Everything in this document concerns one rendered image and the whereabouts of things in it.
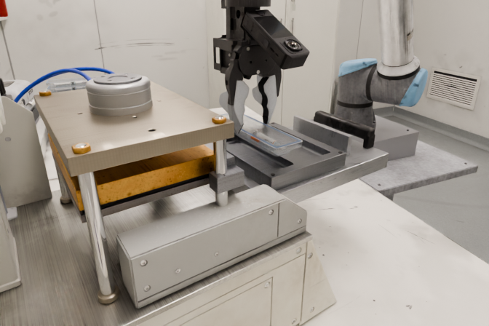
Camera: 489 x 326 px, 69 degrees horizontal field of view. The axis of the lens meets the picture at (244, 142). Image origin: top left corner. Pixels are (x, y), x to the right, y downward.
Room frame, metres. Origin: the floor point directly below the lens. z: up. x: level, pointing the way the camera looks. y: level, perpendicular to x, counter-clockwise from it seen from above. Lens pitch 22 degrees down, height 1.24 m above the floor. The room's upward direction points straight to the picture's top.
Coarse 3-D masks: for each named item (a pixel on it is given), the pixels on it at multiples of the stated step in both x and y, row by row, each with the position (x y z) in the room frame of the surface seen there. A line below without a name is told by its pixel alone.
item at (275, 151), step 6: (258, 120) 0.61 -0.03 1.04; (234, 132) 0.59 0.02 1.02; (240, 132) 0.56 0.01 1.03; (246, 138) 0.56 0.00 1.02; (252, 138) 0.53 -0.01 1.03; (258, 144) 0.52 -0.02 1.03; (264, 144) 0.50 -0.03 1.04; (294, 144) 0.50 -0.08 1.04; (300, 144) 0.51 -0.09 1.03; (264, 150) 0.52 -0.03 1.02; (270, 150) 0.49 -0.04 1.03; (276, 150) 0.48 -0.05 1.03; (282, 150) 0.49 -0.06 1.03; (288, 150) 0.49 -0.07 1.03
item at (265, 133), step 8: (248, 120) 0.61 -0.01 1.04; (256, 120) 0.61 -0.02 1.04; (248, 128) 0.57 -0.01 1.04; (256, 128) 0.57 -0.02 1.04; (264, 128) 0.57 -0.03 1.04; (272, 128) 0.57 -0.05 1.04; (256, 136) 0.53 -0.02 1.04; (264, 136) 0.53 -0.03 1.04; (272, 136) 0.53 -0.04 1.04; (280, 136) 0.53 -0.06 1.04; (288, 136) 0.53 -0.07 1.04; (272, 144) 0.50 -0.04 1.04; (280, 144) 0.50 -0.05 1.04; (288, 144) 0.50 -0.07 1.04
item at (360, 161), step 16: (304, 128) 0.70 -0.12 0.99; (320, 128) 0.66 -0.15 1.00; (336, 144) 0.62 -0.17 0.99; (352, 144) 0.66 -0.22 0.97; (352, 160) 0.59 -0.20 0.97; (368, 160) 0.59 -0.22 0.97; (384, 160) 0.61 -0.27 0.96; (320, 176) 0.52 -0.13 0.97; (336, 176) 0.54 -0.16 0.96; (352, 176) 0.56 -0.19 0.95; (288, 192) 0.48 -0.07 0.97; (304, 192) 0.50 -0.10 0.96; (320, 192) 0.52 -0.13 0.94
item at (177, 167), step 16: (144, 160) 0.40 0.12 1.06; (160, 160) 0.40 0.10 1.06; (176, 160) 0.40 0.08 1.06; (192, 160) 0.40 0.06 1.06; (208, 160) 0.41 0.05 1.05; (64, 176) 0.39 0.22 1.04; (96, 176) 0.35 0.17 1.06; (112, 176) 0.35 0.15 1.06; (128, 176) 0.35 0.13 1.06; (144, 176) 0.36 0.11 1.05; (160, 176) 0.37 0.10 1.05; (176, 176) 0.38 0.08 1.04; (192, 176) 0.40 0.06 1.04; (208, 176) 0.41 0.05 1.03; (80, 192) 0.32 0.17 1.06; (112, 192) 0.34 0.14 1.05; (128, 192) 0.35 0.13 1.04; (144, 192) 0.36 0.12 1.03; (160, 192) 0.37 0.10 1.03; (176, 192) 0.38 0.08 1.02; (80, 208) 0.32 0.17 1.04; (112, 208) 0.34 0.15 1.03; (128, 208) 0.35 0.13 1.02
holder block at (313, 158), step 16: (288, 128) 0.69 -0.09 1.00; (240, 144) 0.64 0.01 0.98; (304, 144) 0.62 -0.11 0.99; (320, 144) 0.60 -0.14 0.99; (240, 160) 0.54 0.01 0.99; (256, 160) 0.53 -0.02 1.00; (272, 160) 0.56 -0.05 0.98; (288, 160) 0.53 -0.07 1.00; (304, 160) 0.53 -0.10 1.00; (320, 160) 0.53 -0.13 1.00; (336, 160) 0.55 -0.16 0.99; (256, 176) 0.50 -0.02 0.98; (272, 176) 0.48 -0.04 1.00; (288, 176) 0.49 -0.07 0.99; (304, 176) 0.51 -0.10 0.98
